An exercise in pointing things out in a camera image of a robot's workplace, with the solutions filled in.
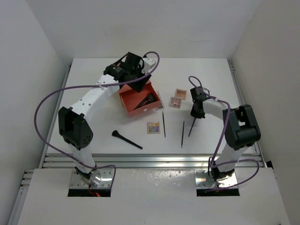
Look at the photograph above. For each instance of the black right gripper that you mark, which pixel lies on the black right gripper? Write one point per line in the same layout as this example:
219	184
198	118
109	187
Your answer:
194	114

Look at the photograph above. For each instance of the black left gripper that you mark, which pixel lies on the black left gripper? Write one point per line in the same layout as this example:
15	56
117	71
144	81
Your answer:
138	86

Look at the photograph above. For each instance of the thin black pencil brush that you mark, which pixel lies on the thin black pencil brush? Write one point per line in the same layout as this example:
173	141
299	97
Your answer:
182	135

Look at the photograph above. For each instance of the orange drawer box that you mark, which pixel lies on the orange drawer box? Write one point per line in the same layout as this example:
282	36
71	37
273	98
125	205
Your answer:
130	99

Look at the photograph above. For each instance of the black fan brush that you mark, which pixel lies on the black fan brush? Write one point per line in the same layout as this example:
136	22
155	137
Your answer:
151	97

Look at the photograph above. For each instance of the short black brush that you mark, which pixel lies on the short black brush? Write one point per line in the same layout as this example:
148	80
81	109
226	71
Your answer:
141	104

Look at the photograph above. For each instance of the small black powder brush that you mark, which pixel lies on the small black powder brush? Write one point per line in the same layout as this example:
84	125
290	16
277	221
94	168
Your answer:
149	101

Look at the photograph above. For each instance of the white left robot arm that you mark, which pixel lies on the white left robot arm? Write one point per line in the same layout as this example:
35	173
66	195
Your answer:
74	121

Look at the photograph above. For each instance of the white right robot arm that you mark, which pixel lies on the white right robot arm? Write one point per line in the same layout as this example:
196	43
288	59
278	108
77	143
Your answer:
240	130

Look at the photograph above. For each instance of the thin dark makeup brush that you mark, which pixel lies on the thin dark makeup brush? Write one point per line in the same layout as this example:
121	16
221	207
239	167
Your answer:
192	127

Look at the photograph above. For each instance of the brown eyeshadow palette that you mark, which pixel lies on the brown eyeshadow palette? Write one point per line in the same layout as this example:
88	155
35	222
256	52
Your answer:
182	94

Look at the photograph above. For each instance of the pink eyeshadow palette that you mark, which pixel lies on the pink eyeshadow palette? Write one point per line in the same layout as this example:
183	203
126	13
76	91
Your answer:
175	102

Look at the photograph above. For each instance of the small clear eyeshadow palette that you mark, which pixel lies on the small clear eyeshadow palette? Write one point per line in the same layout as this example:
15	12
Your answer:
161	106

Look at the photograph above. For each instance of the thin black liner brush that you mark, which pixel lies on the thin black liner brush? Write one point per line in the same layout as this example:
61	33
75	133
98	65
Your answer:
163	119

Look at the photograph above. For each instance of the colourful eyeshadow palette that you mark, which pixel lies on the colourful eyeshadow palette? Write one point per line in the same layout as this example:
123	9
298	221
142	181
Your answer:
153	127

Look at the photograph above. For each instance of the angled black powder brush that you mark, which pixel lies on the angled black powder brush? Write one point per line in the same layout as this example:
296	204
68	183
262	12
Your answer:
115	133

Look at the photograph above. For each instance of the white front cover panel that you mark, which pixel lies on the white front cover panel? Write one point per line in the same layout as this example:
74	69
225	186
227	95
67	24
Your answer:
151	197

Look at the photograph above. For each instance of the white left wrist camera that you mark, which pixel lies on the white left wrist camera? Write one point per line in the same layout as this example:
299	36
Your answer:
149	64

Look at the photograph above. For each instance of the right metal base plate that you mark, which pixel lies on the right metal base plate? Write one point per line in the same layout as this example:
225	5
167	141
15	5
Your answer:
203	181

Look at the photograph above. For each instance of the metal base plate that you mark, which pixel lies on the metal base plate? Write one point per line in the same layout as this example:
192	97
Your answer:
100	179
203	181

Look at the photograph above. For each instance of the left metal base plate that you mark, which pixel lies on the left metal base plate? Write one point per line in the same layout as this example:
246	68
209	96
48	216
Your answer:
100	179

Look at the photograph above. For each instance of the aluminium frame rail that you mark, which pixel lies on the aluminium frame rail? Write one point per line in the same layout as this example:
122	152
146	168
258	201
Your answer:
56	160

